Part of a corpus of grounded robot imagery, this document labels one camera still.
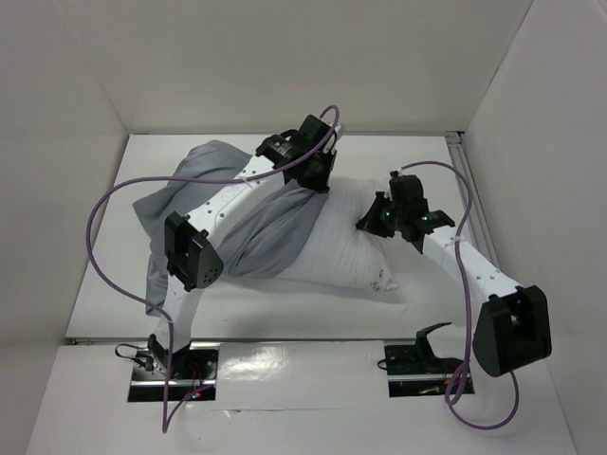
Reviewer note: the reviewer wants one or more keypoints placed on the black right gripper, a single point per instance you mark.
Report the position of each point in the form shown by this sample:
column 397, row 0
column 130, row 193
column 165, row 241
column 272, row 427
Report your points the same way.
column 376, row 216

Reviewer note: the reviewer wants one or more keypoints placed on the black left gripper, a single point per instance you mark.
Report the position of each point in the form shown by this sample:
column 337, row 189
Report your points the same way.
column 321, row 185

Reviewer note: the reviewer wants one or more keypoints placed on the white pillow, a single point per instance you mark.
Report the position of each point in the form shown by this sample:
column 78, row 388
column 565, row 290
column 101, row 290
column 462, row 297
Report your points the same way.
column 336, row 252

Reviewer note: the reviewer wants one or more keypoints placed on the grey pillowcase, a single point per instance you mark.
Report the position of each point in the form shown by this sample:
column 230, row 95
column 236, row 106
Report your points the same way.
column 267, row 241

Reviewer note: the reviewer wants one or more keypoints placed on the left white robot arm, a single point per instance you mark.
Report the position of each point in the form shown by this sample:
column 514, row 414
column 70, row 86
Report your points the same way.
column 191, row 241

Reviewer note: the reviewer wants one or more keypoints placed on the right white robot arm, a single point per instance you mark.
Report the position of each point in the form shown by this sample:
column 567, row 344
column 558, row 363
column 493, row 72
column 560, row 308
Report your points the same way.
column 507, row 324

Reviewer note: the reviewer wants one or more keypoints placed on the aluminium frame rail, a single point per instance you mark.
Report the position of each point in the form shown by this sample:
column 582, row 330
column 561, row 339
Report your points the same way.
column 474, row 208

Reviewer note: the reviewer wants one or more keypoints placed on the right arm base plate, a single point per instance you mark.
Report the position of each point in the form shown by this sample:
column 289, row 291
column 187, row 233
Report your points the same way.
column 409, row 375

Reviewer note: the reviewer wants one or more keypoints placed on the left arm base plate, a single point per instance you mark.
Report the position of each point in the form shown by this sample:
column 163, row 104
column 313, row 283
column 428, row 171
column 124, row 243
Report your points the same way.
column 196, row 378

